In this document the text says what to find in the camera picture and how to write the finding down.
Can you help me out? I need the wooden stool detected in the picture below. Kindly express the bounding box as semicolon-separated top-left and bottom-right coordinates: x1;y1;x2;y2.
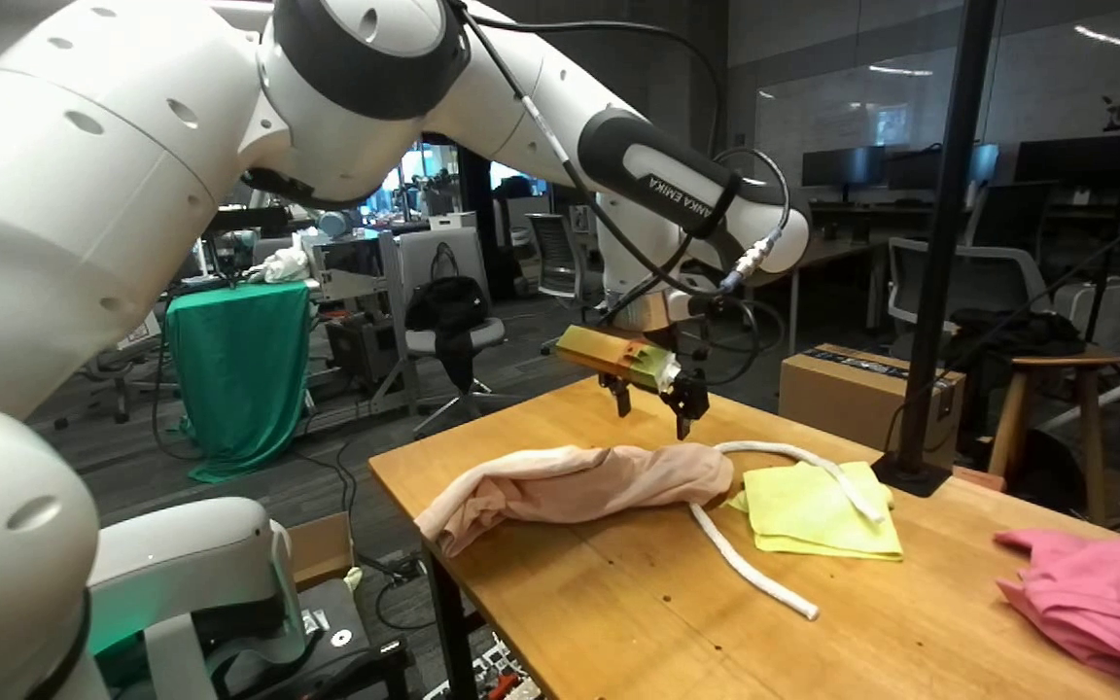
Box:
989;355;1120;522

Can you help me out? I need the yellow cloth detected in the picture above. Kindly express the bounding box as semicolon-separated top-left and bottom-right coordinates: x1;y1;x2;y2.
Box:
731;464;903;560

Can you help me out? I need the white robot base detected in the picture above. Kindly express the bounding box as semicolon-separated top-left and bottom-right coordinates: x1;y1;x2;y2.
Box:
0;413;311;700

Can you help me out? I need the green draped cloth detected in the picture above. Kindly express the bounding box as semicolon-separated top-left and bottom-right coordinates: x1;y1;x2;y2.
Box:
163;285;311;481

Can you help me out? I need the pink cloth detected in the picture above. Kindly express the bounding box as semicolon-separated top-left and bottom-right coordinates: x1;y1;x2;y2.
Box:
995;530;1120;678

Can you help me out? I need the black camera pole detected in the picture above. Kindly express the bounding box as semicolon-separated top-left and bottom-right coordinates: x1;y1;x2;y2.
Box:
873;0;999;496

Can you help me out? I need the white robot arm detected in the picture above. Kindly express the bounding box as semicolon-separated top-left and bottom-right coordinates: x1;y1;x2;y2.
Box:
0;0;807;422

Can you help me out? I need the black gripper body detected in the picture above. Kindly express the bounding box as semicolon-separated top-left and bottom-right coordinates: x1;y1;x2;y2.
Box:
650;320;710;369

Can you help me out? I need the cardboard box on floor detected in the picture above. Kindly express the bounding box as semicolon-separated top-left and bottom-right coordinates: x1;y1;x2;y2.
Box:
779;342;963;460

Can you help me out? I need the pale peach cloth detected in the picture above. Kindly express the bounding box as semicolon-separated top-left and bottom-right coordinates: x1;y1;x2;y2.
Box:
417;442;736;556

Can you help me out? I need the white rope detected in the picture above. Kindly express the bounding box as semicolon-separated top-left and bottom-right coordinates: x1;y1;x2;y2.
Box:
684;435;894;626

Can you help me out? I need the black background office chair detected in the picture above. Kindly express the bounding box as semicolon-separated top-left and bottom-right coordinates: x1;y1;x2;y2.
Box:
405;276;504;430

